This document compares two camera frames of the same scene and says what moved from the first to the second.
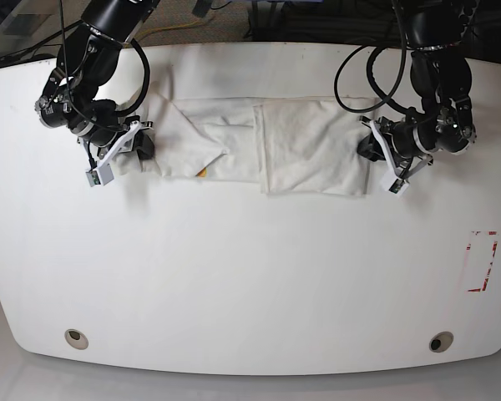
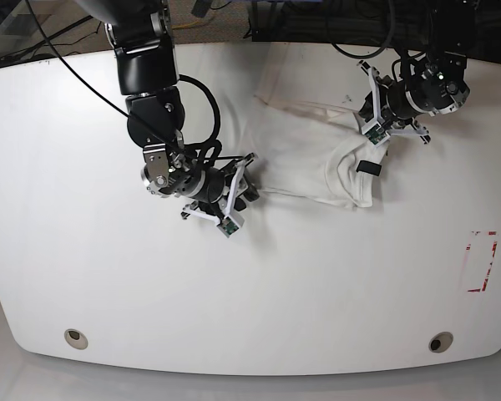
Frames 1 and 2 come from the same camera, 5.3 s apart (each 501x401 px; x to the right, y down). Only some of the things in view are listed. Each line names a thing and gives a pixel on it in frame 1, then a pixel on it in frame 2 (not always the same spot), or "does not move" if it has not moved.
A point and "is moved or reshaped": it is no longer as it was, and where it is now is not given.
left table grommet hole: (76, 339) does not move
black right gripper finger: (370, 149) to (366, 110)
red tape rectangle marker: (493, 257) does not move
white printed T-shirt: (301, 145) is moved or reshaped
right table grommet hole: (441, 342) does not move
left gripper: (103, 137) to (238, 189)
